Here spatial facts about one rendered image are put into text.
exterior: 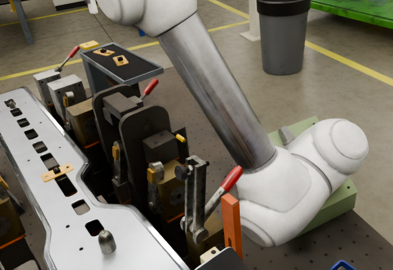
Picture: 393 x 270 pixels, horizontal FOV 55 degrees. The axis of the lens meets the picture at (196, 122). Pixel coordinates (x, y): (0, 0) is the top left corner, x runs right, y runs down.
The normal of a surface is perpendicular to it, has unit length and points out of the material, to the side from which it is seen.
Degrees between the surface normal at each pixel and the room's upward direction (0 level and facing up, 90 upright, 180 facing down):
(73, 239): 0
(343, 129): 43
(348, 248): 0
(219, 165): 0
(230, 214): 90
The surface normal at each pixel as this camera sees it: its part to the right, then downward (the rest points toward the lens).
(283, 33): -0.17, 0.57
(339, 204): 0.44, 0.43
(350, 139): 0.28, -0.42
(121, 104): -0.10, -0.85
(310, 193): 0.43, -0.18
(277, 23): -0.38, 0.56
